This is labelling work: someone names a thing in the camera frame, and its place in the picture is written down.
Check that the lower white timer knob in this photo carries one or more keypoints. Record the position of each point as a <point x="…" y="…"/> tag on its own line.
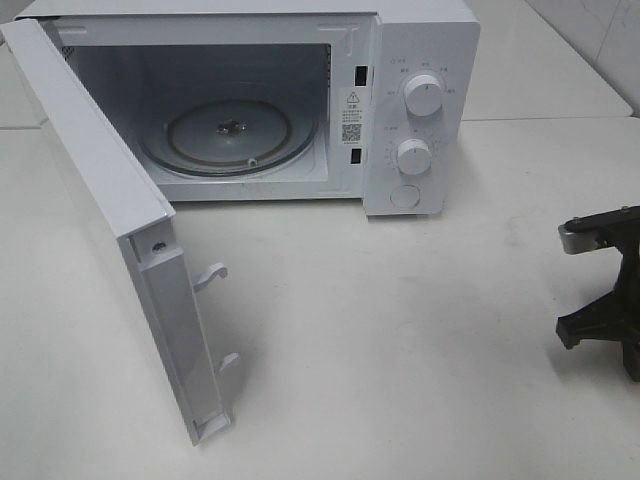
<point x="414" y="157"/>

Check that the upper white power knob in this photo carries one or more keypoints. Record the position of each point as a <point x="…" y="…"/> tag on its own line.
<point x="423" y="95"/>

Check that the round door release button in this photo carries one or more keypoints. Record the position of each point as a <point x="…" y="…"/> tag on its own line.
<point x="405" y="197"/>

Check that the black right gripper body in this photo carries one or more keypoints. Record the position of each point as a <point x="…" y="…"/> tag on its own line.
<point x="614" y="317"/>

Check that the white microwave door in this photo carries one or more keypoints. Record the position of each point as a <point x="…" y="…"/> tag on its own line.
<point x="125" y="208"/>

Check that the glass microwave turntable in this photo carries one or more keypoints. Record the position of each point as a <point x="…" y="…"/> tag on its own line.
<point x="226" y="138"/>

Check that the white warning label sticker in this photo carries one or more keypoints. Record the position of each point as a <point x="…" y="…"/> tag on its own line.
<point x="353" y="107"/>

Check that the white microwave oven body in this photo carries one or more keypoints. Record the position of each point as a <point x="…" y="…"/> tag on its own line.
<point x="140" y="59"/>

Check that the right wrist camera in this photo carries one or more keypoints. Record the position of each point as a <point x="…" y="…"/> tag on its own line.
<point x="616" y="228"/>

